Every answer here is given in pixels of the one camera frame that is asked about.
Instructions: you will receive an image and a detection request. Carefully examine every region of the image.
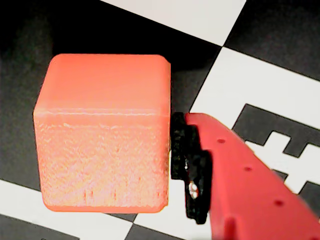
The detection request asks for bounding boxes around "black white checkerboard marker mat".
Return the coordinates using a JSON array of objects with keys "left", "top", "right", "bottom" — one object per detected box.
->
[{"left": 0, "top": 0, "right": 320, "bottom": 240}]

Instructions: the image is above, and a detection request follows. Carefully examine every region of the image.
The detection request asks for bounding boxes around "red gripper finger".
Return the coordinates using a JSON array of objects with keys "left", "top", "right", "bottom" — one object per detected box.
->
[{"left": 170, "top": 111, "right": 320, "bottom": 240}]

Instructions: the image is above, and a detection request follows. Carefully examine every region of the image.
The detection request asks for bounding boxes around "orange cube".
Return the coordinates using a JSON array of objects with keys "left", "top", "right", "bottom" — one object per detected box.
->
[{"left": 32, "top": 53, "right": 172, "bottom": 215}]

